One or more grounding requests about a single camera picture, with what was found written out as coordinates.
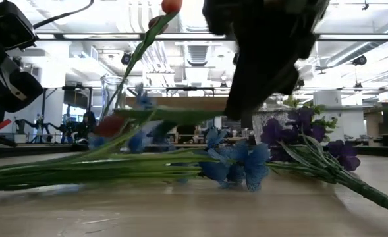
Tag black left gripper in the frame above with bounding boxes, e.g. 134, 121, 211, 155
0, 32, 45, 113

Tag black ceiling spotlight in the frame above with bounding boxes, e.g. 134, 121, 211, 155
351, 54, 368, 66
120, 51, 134, 66

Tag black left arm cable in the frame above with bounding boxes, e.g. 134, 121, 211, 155
32, 0, 95, 30

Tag artificial tulip stem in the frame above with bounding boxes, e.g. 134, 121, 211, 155
93, 0, 229, 139

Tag purple artificial flower bunch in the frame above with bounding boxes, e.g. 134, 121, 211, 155
259, 105, 388, 221

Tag black table frame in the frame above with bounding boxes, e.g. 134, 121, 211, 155
0, 144, 388, 159

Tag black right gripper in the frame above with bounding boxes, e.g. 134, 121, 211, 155
202, 0, 331, 129

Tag black overhead frame beam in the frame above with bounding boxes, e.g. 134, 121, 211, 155
32, 32, 388, 42

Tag tall clear glass vase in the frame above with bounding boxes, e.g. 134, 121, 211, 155
99, 74, 128, 152

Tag person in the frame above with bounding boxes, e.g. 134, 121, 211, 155
76, 110, 97, 142

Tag blue artificial flower bunch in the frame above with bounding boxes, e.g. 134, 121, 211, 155
0, 84, 272, 194

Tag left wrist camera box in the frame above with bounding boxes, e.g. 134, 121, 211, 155
0, 1, 39, 51

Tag green leafy plant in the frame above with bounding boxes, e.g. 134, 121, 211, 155
284, 95, 339, 139

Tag round textured glass vase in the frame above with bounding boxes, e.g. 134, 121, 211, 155
252, 93, 300, 145

